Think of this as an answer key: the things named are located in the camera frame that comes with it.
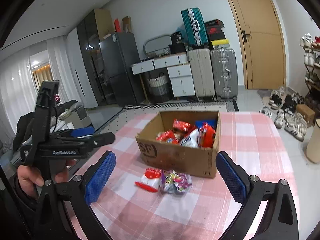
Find brown SF cardboard box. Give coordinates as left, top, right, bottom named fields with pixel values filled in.
left=136, top=111, right=220, bottom=179

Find purple candy bag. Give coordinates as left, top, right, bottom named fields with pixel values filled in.
left=159, top=170, right=192, bottom=194

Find person's left hand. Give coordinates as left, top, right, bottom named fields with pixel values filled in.
left=17, top=159, right=77, bottom=198

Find beige suitcase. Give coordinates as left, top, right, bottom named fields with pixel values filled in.
left=188, top=48, right=215, bottom=100

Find teal suitcase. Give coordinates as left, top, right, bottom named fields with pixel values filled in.
left=181, top=8, right=209, bottom=47

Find stacked shoe boxes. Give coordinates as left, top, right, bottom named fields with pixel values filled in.
left=204, top=19, right=230, bottom=49

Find wooden door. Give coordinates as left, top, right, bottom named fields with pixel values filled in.
left=228, top=0, right=286, bottom=89

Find silver suitcase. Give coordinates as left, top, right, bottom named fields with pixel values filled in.
left=210, top=48, right=238, bottom=101

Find dark grey refrigerator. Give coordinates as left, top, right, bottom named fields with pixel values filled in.
left=99, top=33, right=145, bottom=107

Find white drawer desk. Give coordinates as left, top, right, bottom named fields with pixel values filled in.
left=131, top=53, right=195, bottom=98

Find white noodle snack bag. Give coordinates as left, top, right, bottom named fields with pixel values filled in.
left=180, top=128, right=199, bottom=148

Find red chip bag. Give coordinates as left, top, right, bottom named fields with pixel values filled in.
left=156, top=130, right=179, bottom=145

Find cream waste bin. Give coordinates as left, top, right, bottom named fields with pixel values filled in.
left=306, top=118, right=320, bottom=163

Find black glass cabinet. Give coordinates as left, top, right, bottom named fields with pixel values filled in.
left=76, top=9, right=116, bottom=106

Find white sneakers on floor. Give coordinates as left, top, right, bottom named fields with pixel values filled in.
left=274, top=109, right=308, bottom=142

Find red white snack pack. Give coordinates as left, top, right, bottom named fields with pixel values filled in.
left=135, top=167, right=162, bottom=193

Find red barcode snack pack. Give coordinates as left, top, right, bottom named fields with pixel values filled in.
left=172, top=119, right=191, bottom=134

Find striped laundry basket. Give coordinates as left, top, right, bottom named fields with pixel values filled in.
left=147, top=73, right=172, bottom=103

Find shoe rack with shoes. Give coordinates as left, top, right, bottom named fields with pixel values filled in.
left=299, top=33, right=319, bottom=111

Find small brown cardboard box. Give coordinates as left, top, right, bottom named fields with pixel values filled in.
left=296, top=104, right=315, bottom=127

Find red orange cookie snack pack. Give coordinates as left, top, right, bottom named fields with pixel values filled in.
left=198, top=122, right=216, bottom=148

